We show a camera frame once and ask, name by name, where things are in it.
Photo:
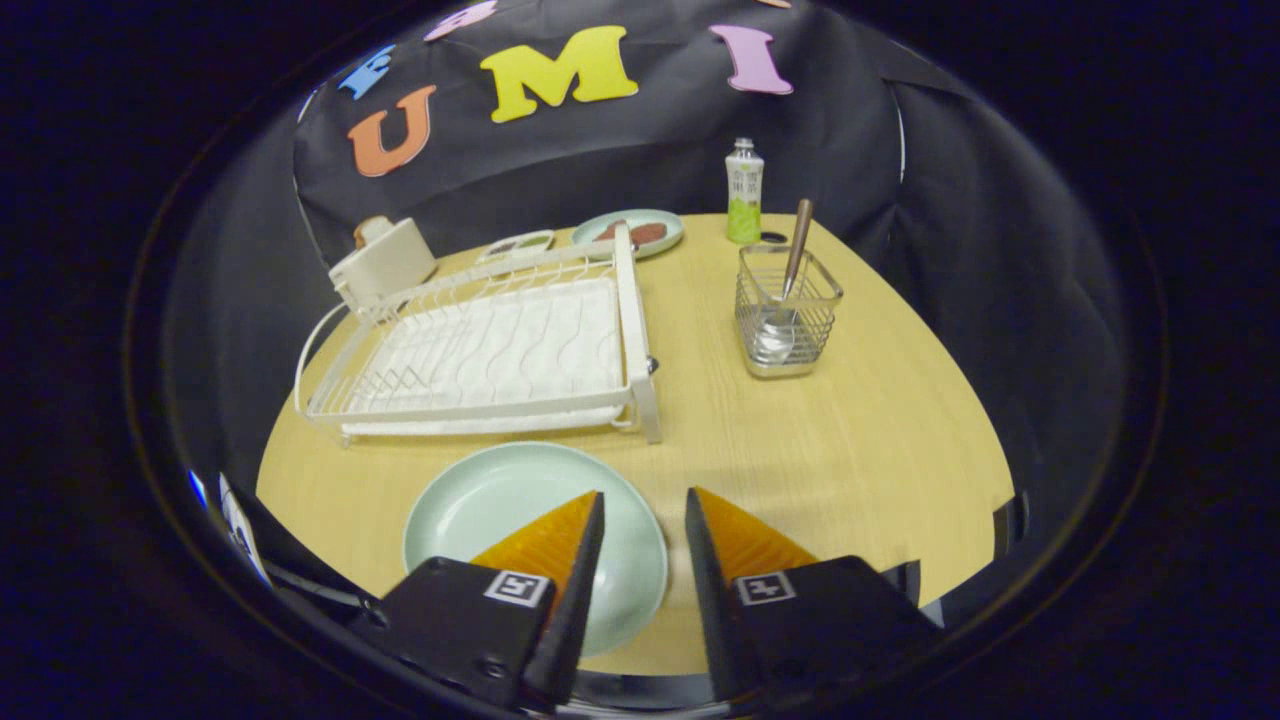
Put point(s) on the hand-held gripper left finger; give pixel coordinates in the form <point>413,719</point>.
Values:
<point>575,610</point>

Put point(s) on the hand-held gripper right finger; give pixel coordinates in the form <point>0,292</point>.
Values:
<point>712,610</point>

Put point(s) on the large pale green plate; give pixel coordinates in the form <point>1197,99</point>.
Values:
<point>480,510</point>

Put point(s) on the metal spoon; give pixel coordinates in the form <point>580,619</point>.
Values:
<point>797,250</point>

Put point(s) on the small pale green plate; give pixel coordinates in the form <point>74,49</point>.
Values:
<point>660,218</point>

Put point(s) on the small white sauce tray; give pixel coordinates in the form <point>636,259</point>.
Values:
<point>515,246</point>

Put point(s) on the brown food piece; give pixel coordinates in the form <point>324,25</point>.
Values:
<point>608,232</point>
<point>650,234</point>

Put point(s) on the white toaster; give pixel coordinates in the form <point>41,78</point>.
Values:
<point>390,265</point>

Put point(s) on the green and white bottle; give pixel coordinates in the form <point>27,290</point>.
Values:
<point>743,200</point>

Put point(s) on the brown bread slice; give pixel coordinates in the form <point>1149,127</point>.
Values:
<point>372,230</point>

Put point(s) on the black backdrop cloth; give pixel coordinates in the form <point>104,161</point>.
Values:
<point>650,150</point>

